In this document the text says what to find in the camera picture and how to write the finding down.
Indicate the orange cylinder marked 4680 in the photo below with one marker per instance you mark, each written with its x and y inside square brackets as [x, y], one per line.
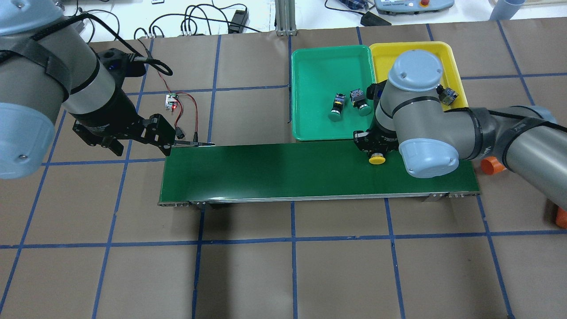
[491, 166]

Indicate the green plastic tray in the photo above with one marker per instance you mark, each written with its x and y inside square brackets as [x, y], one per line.
[318, 74]

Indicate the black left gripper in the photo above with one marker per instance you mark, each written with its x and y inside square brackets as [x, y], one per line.
[111, 114]

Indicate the plain orange cylinder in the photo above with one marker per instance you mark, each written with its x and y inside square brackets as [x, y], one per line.
[561, 218]

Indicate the black power adapter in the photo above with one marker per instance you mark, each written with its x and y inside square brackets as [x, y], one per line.
[238, 22]

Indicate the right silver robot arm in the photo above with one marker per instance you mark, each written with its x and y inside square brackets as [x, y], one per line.
[408, 117]

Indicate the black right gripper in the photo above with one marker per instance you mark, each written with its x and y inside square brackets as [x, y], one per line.
[382, 138]

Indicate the small green circuit board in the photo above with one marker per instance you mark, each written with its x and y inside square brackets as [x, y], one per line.
[171, 101]

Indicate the green push button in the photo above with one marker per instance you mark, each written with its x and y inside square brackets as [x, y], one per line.
[359, 102]
[335, 114]

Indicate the yellow plastic tray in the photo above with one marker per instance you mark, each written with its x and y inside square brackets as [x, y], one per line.
[385, 54]

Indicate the aluminium frame post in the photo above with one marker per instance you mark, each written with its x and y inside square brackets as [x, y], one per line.
[285, 22]

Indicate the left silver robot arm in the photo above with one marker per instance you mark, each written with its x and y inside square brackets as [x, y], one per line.
[46, 66]

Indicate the teach pendant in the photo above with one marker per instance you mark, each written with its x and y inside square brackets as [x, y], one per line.
[411, 7]

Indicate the green conveyor belt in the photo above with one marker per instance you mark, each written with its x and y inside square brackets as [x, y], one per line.
[320, 170]

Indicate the yellow push button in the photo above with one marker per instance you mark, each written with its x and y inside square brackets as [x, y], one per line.
[446, 95]
[376, 158]

